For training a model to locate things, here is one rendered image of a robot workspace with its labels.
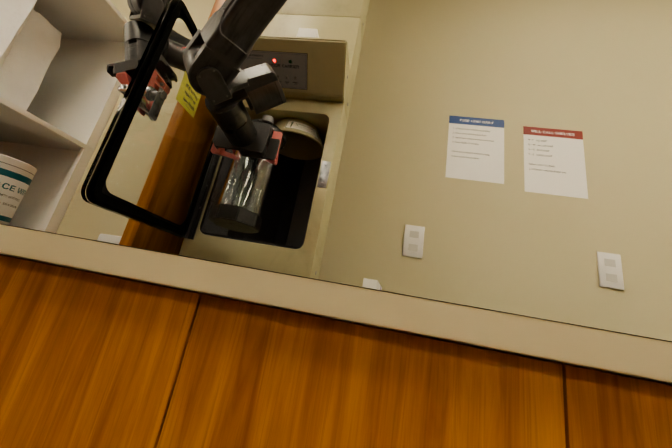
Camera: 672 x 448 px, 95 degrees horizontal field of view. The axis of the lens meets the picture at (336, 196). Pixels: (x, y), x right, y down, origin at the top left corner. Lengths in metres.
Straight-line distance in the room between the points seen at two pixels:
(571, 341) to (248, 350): 0.37
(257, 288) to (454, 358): 0.25
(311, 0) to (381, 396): 1.03
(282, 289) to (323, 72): 0.58
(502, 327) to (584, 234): 0.97
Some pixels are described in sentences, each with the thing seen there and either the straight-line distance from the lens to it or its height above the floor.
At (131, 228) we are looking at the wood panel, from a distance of 0.79.
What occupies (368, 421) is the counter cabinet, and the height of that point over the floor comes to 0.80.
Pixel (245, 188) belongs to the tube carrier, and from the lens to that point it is 0.64.
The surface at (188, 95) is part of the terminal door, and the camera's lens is 0.74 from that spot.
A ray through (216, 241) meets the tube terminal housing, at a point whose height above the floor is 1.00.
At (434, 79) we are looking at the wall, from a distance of 1.47.
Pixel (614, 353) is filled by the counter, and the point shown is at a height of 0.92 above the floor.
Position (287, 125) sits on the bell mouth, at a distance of 0.86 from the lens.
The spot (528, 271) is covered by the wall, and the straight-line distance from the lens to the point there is 1.24.
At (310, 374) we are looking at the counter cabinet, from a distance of 0.43.
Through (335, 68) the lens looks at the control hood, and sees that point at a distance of 0.83.
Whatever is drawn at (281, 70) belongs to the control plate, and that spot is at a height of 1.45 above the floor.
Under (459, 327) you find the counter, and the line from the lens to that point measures 0.40.
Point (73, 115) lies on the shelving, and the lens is 1.94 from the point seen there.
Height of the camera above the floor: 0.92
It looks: 18 degrees up
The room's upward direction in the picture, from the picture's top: 10 degrees clockwise
